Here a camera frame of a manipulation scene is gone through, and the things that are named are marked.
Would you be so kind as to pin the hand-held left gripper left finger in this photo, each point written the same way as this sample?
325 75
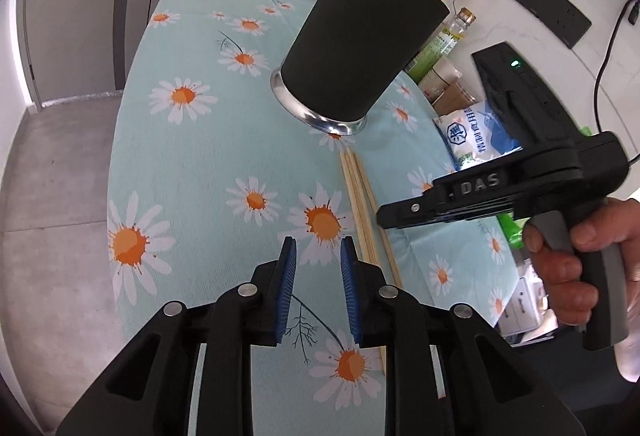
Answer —
286 296

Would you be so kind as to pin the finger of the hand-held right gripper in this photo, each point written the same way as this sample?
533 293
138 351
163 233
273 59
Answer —
405 213

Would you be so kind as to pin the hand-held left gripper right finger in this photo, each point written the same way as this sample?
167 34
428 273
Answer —
351 296

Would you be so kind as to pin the bundle of wooden chopsticks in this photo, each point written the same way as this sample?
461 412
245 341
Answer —
361 211

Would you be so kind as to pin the black cylindrical utensil holder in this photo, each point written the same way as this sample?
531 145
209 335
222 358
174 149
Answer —
360 41

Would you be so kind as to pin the person's right hand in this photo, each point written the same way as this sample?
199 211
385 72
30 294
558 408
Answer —
565 281

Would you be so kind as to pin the green sugar bag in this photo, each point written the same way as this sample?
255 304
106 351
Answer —
510 231

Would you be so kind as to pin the blue and white salt bag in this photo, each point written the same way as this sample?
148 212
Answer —
470 136

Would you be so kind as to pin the clear spice jar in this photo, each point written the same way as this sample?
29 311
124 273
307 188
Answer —
457 95
440 76

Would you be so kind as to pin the white cardboard box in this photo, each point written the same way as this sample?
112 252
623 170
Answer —
520 311

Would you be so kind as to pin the black power strip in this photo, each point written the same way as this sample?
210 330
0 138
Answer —
550 8

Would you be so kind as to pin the daisy print blue tablecloth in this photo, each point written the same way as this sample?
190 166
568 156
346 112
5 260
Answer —
210 156

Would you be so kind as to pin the row of condiment bottles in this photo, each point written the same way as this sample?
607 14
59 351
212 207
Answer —
452 36

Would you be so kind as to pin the grey door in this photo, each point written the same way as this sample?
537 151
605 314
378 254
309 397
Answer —
75 16

